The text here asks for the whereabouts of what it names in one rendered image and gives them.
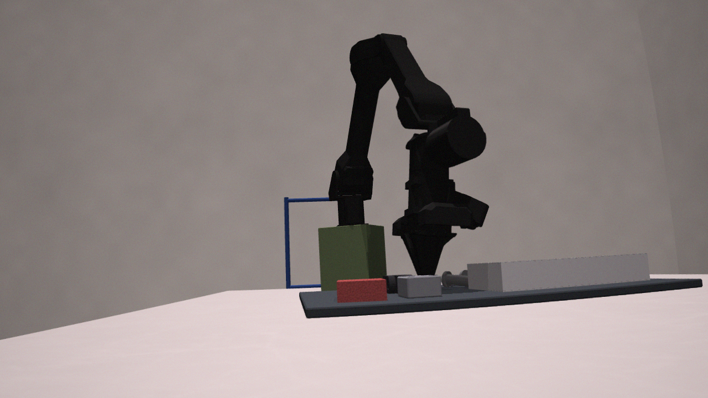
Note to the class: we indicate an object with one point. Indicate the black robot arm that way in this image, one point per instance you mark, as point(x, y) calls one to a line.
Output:
point(451, 140)

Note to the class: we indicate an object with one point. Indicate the dark grey clevis fork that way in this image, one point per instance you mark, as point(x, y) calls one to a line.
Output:
point(391, 284)

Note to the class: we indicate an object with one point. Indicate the red rectangular block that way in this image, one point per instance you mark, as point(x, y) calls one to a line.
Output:
point(361, 290)

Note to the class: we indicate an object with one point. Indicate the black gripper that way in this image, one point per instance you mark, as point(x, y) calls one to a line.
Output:
point(428, 190)

